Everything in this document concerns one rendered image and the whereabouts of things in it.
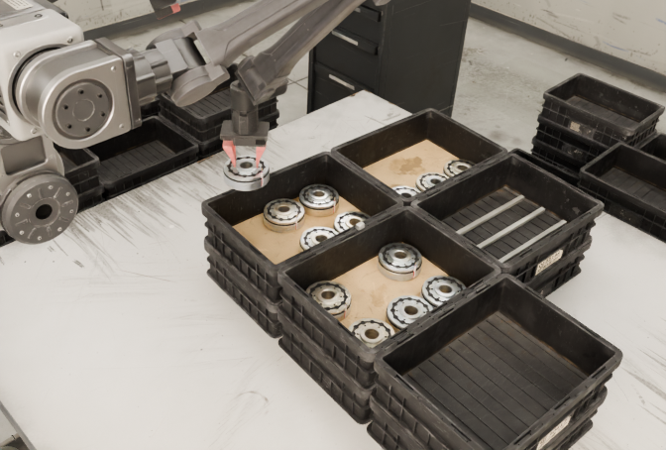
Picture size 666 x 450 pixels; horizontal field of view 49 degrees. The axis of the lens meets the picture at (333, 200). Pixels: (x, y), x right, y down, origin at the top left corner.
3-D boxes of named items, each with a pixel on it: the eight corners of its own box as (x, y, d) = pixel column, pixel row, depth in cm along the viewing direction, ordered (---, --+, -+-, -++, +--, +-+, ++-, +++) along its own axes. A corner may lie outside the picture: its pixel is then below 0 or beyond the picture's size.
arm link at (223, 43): (383, -102, 113) (416, -48, 113) (382, -67, 127) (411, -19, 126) (137, 48, 115) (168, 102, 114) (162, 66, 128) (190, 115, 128)
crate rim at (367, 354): (369, 365, 138) (370, 357, 137) (274, 280, 156) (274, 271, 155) (502, 279, 160) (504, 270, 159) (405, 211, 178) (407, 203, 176)
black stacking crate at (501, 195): (495, 308, 166) (504, 272, 159) (402, 242, 183) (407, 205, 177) (594, 242, 188) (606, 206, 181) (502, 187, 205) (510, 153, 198)
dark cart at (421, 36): (369, 181, 346) (388, -3, 293) (305, 143, 371) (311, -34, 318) (448, 139, 381) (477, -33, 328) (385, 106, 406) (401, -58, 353)
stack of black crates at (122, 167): (117, 260, 271) (105, 184, 251) (76, 222, 288) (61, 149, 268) (205, 216, 295) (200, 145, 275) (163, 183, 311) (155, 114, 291)
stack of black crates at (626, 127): (634, 196, 322) (667, 106, 295) (600, 224, 304) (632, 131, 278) (555, 158, 344) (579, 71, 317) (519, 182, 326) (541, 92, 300)
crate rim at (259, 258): (274, 279, 156) (274, 271, 155) (198, 210, 174) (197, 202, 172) (405, 211, 178) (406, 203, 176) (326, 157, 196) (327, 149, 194)
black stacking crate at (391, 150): (401, 241, 184) (406, 204, 177) (326, 185, 201) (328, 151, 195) (501, 186, 205) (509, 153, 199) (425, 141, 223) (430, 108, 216)
